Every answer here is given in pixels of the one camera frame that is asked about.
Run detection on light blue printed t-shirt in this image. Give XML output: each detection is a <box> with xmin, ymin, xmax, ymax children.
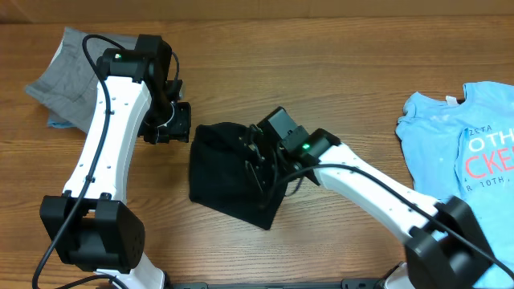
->
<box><xmin>396</xmin><ymin>81</ymin><xmax>513</xmax><ymax>268</ymax></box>

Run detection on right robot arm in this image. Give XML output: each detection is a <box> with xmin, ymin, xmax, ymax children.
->
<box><xmin>239</xmin><ymin>107</ymin><xmax>496</xmax><ymax>289</ymax></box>

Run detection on folded grey shorts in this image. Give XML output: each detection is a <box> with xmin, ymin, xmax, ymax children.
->
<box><xmin>24</xmin><ymin>26</ymin><xmax>140</xmax><ymax>133</ymax></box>

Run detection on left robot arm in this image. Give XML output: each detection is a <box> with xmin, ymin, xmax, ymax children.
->
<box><xmin>39</xmin><ymin>35</ymin><xmax>191</xmax><ymax>288</ymax></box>

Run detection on black t-shirt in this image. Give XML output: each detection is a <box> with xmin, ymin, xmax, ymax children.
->
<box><xmin>189</xmin><ymin>122</ymin><xmax>286</xmax><ymax>230</ymax></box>

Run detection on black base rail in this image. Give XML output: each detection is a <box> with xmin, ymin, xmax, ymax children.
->
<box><xmin>172</xmin><ymin>278</ymin><xmax>380</xmax><ymax>289</ymax></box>

